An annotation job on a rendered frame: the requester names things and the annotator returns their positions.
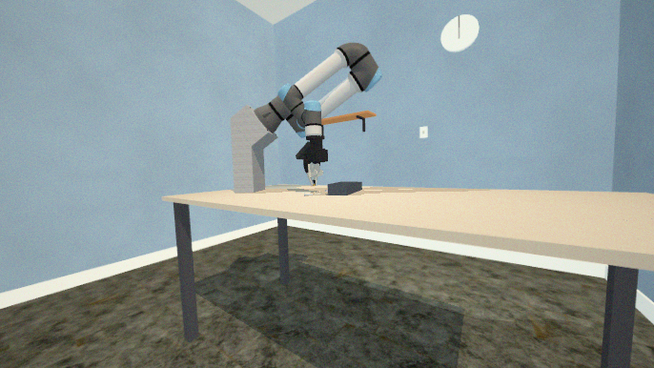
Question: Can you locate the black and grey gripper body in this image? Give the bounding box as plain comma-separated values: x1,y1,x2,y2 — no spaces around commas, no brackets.
304,135,328,164

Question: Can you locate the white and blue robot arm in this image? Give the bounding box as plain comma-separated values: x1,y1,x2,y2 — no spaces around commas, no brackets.
254,42,382,138

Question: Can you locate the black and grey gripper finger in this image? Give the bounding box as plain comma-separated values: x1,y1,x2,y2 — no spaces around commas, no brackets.
313,162,323,186
303,157,317,186

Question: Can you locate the dark grey rack of bins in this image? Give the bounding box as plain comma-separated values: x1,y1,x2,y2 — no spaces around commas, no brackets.
328,182,362,195

